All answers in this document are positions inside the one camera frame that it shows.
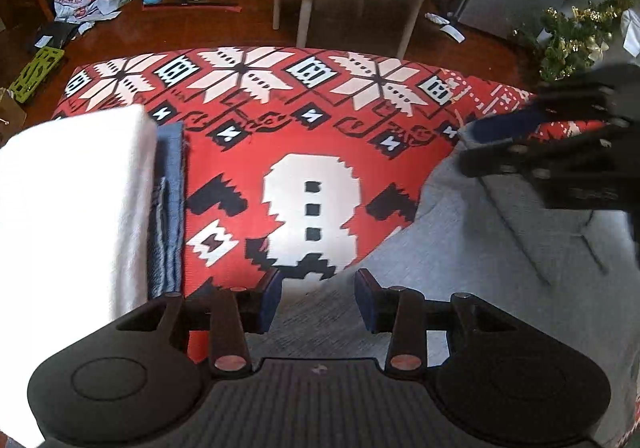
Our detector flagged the small Christmas tree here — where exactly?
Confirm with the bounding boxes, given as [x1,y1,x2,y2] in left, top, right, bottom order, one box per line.
[512,0,640,81]

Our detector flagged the folded blue jeans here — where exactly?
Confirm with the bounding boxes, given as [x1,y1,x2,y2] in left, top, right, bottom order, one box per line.
[147,122,189,301]

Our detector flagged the black flat case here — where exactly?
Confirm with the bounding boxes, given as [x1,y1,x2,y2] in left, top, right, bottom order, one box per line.
[37,22,81,51]

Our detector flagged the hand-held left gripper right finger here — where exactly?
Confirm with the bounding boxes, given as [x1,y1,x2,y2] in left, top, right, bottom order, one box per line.
[354,269,517,378]

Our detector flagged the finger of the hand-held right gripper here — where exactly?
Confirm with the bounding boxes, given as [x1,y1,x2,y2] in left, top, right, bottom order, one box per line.
[457,125,618,179]
[467,78,618,139]

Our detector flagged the grey knit shirt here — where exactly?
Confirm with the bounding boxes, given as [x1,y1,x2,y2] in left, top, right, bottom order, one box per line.
[272,123,640,448]

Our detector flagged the folded cream sweater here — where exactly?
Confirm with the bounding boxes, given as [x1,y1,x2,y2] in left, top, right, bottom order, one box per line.
[0,104,161,446]

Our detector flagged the paper scrap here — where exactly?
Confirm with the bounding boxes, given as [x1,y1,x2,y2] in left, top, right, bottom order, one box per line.
[425,12,466,43]

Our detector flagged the white hanging bag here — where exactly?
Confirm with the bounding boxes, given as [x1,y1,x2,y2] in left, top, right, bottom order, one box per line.
[620,10,640,53]

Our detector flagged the red patterned blanket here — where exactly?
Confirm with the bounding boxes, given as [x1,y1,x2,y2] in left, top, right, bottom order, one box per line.
[52,46,538,364]

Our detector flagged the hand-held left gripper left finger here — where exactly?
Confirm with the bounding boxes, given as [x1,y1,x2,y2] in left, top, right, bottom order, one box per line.
[116,269,282,380]

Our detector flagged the green plastic rack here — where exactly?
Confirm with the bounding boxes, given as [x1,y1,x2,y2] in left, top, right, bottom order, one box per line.
[9,48,65,103]

